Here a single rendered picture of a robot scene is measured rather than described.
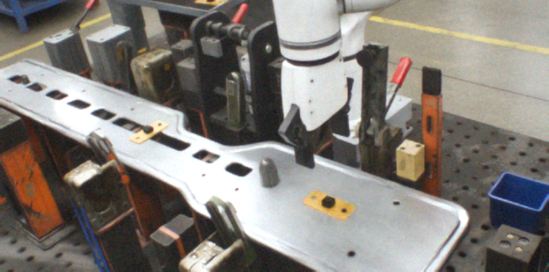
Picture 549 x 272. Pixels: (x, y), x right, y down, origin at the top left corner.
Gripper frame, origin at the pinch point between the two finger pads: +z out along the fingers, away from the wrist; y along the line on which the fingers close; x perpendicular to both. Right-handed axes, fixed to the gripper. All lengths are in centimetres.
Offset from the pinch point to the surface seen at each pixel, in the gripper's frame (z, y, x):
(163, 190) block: 26, 2, -46
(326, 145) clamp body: 16.7, -19.1, -14.9
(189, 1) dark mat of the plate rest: -4, -32, -63
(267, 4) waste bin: 86, -226, -221
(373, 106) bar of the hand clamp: 1.2, -14.6, -0.1
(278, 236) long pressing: 12.0, 10.0, -2.9
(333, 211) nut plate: 11.7, 1.1, 1.3
